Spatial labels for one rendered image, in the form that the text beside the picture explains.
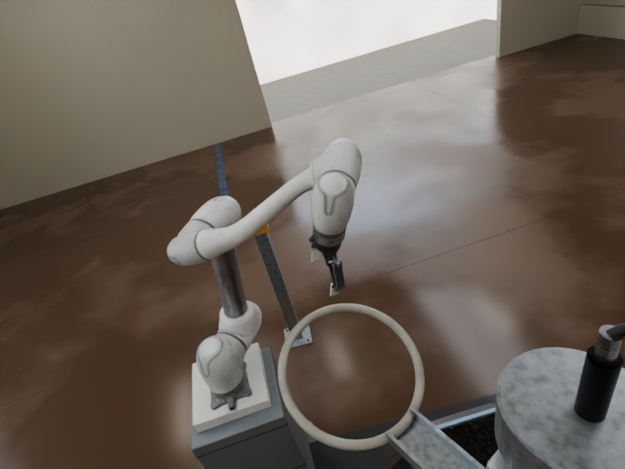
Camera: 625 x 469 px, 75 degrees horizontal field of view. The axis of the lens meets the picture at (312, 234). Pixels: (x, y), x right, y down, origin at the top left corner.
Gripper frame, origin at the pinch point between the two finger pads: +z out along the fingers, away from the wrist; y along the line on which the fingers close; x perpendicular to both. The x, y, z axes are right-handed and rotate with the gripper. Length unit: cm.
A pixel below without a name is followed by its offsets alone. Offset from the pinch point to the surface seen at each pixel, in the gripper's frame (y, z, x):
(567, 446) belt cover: 65, -46, 4
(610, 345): 57, -62, 8
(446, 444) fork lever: 55, 21, 14
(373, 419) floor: 21, 149, 30
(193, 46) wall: -569, 215, 63
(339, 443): 41, 25, -14
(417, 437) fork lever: 50, 25, 9
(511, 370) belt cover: 53, -42, 7
